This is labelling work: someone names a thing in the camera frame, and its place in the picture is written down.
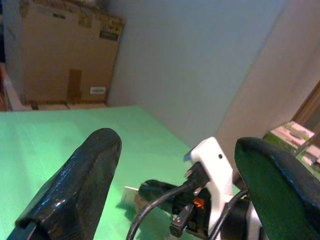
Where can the large brown cardboard box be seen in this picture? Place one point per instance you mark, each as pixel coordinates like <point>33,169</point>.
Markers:
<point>62,50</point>

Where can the brown wooden door frame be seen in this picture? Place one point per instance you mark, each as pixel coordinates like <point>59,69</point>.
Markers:
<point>308,107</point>

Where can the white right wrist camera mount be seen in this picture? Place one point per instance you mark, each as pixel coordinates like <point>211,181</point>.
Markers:
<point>215,165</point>

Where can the white key tag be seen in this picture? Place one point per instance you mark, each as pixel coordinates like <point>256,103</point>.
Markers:
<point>128,197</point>

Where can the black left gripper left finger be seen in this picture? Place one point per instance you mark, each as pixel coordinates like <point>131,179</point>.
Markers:
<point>75,190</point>

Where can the green printed box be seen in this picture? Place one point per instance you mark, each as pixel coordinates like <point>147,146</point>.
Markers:
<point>290,136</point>

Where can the green table cover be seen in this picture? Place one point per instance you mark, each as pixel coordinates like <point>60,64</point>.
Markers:
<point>50,135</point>

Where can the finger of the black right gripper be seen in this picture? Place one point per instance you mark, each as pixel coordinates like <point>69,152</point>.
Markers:
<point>157,190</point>

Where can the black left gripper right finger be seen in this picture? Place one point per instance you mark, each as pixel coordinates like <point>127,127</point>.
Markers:
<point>280,195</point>

